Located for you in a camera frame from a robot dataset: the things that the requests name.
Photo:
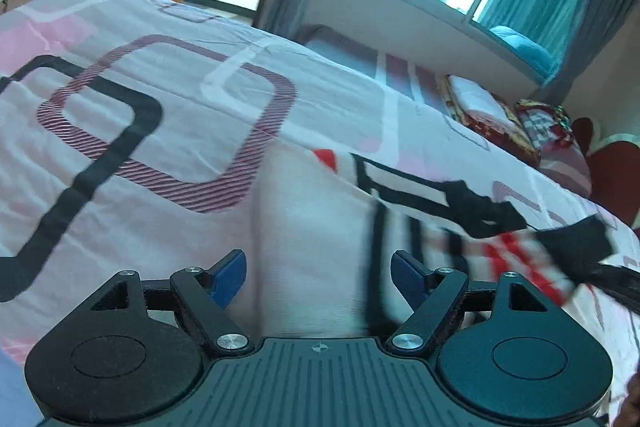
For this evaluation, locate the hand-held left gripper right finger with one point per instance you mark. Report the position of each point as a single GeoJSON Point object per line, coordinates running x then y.
{"type": "Point", "coordinates": [406, 277]}

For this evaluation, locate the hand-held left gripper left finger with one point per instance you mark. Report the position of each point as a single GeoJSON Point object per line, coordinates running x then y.
{"type": "Point", "coordinates": [231, 274]}

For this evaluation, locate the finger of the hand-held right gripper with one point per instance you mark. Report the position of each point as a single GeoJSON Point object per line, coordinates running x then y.
{"type": "Point", "coordinates": [480, 207]}
{"type": "Point", "coordinates": [580, 247]}

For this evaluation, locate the red black white striped sweater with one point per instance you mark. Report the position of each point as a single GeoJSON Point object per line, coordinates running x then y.
{"type": "Point", "coordinates": [310, 247]}

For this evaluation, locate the folded yellow red blanket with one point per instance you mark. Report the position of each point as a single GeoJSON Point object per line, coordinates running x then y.
{"type": "Point", "coordinates": [505, 134]}

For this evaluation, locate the dark red headboard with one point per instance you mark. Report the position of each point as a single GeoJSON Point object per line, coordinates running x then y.
{"type": "Point", "coordinates": [615, 177]}

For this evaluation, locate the plaid pillow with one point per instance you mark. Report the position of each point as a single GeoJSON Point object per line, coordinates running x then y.
{"type": "Point", "coordinates": [555, 142]}

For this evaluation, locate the pink white patterned bed blanket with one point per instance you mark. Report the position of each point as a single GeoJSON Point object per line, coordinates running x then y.
{"type": "Point", "coordinates": [150, 207]}

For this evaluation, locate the folded white blanket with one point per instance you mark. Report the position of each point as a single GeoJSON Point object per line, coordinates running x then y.
{"type": "Point", "coordinates": [475, 99]}

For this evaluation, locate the teal cloth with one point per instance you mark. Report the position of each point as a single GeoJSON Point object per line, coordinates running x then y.
{"type": "Point", "coordinates": [525, 49]}

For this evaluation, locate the light blue cloth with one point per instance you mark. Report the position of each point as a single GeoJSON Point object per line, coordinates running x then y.
{"type": "Point", "coordinates": [12, 392]}

